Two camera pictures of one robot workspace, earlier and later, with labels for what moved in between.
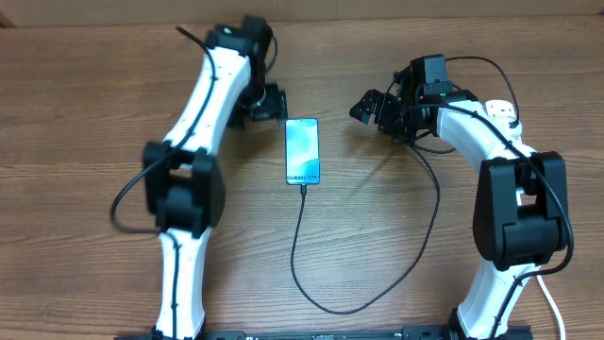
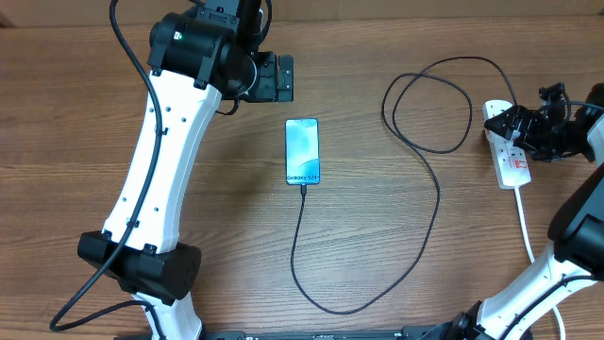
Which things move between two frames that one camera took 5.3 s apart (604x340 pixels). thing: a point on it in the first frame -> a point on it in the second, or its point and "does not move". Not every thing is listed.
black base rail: [405, 333] does not move
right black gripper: [382, 120] -> [528, 118]
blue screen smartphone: [302, 151] does not move
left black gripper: [277, 110] -> [268, 89]
